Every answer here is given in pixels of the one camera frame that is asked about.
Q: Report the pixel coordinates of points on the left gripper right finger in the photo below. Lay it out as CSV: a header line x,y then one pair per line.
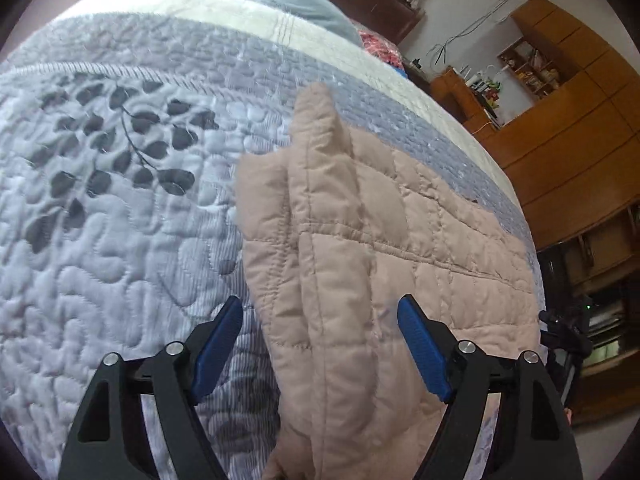
x,y
532,438

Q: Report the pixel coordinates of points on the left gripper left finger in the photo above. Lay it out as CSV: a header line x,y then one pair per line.
x,y
108,438

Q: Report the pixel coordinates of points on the beige quilted down jacket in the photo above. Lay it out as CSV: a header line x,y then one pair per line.
x,y
336,228

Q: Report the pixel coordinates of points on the black tripod stand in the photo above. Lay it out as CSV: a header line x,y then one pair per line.
x,y
566,339

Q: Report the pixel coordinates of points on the orange wooden wardrobe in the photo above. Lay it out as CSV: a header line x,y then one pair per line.
x,y
573,159

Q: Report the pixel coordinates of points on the grey quilted bedspread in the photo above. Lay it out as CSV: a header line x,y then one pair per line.
x,y
123,124

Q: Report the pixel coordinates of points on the wooden bedside table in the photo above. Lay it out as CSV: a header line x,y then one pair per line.
x,y
450,91

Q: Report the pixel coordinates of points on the red patterned cloth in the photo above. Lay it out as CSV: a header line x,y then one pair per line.
x,y
382,49

